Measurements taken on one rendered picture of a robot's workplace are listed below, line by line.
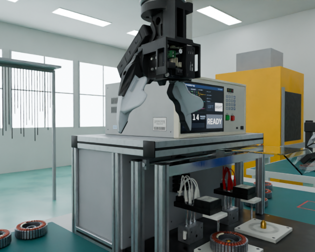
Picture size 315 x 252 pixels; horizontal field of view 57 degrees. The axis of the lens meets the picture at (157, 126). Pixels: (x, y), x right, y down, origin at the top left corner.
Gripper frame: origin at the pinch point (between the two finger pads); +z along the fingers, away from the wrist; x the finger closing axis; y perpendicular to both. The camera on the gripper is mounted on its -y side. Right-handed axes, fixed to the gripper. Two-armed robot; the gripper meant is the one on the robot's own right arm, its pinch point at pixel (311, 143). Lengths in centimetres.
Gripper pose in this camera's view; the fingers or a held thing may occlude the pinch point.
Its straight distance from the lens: 125.8
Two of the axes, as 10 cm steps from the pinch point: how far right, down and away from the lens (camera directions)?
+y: -6.5, 1.8, -7.4
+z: -5.8, 5.2, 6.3
